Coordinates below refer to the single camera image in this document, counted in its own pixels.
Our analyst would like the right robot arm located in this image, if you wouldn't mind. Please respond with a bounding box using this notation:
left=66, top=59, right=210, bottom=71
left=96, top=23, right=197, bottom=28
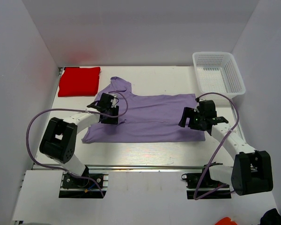
left=179, top=100, right=274, bottom=200

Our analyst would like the folded red t shirt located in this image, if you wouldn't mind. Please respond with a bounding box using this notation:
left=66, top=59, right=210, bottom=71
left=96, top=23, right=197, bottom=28
left=58, top=67, right=101, bottom=97

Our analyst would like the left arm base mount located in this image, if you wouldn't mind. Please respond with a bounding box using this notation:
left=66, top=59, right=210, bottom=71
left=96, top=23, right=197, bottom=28
left=59, top=173, right=108, bottom=199

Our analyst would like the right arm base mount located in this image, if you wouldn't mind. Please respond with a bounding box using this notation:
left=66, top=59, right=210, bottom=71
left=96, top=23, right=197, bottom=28
left=181, top=173, right=232, bottom=200

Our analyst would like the orange object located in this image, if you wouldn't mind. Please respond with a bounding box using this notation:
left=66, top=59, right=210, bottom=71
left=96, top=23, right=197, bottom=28
left=215, top=217, right=237, bottom=225

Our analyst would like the purple t shirt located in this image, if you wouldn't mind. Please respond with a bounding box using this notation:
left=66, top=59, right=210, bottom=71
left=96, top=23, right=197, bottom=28
left=82, top=76, right=205, bottom=143

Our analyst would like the black cloth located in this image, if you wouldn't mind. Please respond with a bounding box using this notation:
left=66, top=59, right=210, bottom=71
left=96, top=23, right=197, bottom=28
left=260, top=208, right=281, bottom=225

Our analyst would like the white plastic basket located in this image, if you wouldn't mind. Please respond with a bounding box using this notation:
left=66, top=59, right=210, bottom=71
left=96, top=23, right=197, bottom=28
left=192, top=52, right=246, bottom=98

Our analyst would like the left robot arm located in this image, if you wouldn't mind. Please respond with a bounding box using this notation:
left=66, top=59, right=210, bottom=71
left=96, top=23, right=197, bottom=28
left=39, top=93, right=119, bottom=187

